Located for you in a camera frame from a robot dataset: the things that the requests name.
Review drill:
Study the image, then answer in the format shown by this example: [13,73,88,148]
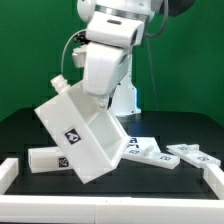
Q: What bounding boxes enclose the white long cabinet block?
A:
[28,147,71,173]

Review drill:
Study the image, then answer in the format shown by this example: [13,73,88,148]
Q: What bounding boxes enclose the white left fence rail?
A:
[0,158,19,195]

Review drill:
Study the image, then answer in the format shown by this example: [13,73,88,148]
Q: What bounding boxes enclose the white cabinet door panel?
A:
[122,145,180,169]

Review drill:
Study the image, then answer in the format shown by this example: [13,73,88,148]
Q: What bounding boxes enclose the white cabinet door with knob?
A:
[166,144,221,168]

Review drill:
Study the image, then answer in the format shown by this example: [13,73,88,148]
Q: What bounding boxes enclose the white right fence rail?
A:
[203,163,224,200]

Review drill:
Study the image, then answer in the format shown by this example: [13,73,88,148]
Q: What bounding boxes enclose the grey camera cable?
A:
[61,29,88,78]

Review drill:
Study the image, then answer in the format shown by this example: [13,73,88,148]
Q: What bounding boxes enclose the white cabinet body box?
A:
[35,75,130,183]

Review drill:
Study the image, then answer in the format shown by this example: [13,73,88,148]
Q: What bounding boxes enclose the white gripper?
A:
[72,12,144,110]

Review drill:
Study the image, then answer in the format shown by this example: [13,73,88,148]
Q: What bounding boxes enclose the white base tag sheet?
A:
[127,137,160,152]

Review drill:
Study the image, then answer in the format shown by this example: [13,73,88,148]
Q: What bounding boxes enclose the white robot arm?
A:
[72,0,196,116]

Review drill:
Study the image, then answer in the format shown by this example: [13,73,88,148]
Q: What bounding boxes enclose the white fence rail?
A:
[0,158,19,195]
[0,195,224,224]
[203,163,224,200]

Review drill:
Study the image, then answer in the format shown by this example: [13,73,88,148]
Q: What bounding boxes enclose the white front fence rail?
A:
[0,195,224,224]

